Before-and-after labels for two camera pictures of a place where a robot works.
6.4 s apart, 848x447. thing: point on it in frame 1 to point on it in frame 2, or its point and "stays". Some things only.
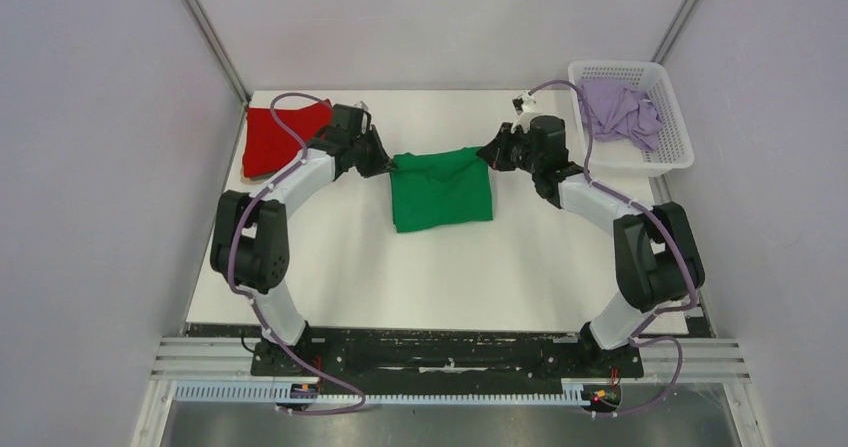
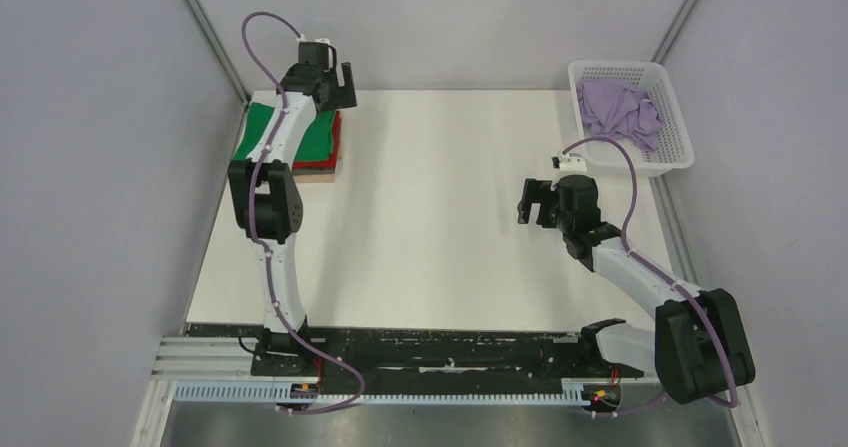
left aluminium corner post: (210, 33) stays
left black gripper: (381, 162) to (342, 96)
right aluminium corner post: (682, 15) stays
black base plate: (452, 355) stays
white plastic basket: (637, 124) stays
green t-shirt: (440, 188) to (318, 146)
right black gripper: (496, 153) to (537, 192)
